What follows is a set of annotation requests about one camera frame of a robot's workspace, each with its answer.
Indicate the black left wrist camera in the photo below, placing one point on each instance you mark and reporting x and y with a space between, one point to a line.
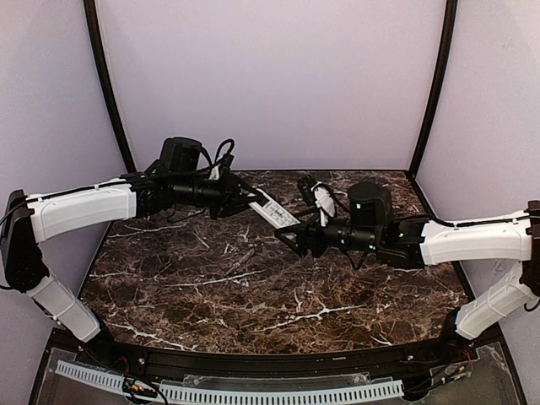
223 159

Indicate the black enclosure frame post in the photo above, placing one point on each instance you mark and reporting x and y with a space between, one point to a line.
106 85
443 54

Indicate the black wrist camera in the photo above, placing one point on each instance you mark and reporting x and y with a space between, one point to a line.
318 195
223 159

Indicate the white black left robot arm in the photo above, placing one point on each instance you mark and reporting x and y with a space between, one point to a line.
173 179

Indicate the white air conditioner remote control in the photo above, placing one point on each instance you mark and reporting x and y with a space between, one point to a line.
274 213

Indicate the white slotted cable duct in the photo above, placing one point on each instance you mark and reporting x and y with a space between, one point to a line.
198 389

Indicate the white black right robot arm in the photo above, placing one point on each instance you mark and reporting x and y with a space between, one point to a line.
417 242

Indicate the clear handle test screwdriver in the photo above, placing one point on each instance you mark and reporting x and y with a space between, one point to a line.
240 262

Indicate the black enclosure frame post right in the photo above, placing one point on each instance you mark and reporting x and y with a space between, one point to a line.
443 54

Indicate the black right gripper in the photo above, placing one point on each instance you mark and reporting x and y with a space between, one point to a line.
306 238

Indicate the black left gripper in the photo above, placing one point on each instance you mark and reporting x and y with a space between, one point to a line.
230 194

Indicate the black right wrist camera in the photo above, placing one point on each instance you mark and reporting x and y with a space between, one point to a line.
318 195

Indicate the black enclosure frame post left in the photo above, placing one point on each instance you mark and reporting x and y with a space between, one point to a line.
106 85

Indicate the black front table rail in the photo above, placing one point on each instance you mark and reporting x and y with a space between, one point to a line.
406 361

